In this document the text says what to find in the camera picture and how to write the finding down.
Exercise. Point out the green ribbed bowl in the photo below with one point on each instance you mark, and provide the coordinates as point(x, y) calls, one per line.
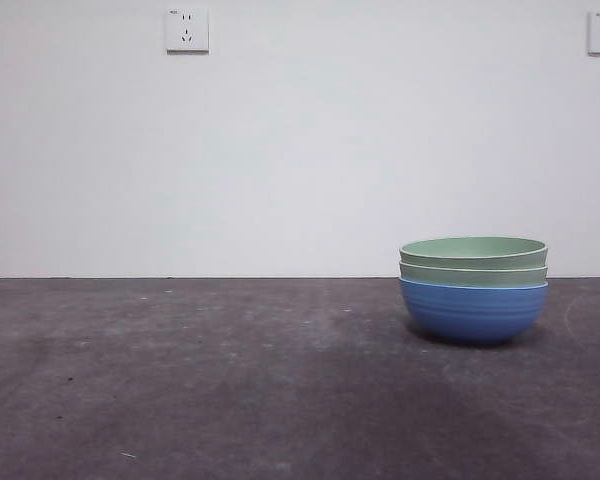
point(475, 276)
point(475, 250)

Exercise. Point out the blue ribbed bowl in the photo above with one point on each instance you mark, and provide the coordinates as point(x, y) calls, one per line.
point(475, 315)

